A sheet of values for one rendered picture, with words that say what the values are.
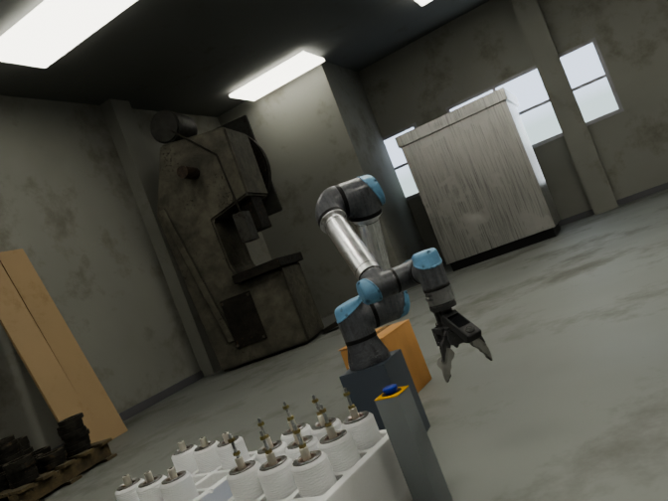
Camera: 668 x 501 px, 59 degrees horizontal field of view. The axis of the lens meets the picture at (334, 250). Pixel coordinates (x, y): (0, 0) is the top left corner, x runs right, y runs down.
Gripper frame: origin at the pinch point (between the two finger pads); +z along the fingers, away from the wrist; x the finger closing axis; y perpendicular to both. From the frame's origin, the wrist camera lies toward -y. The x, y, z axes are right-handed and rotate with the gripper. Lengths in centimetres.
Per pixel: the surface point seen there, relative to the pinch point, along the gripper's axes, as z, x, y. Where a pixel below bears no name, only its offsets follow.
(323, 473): 4.7, 48.5, -4.7
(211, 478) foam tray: 12, 72, 56
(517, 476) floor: 25.9, 3.3, -10.6
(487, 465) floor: 26.4, 3.6, 3.1
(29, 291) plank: -92, 150, 394
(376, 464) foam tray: 11.3, 33.7, 2.0
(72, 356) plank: -30, 136, 385
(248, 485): 5, 65, 14
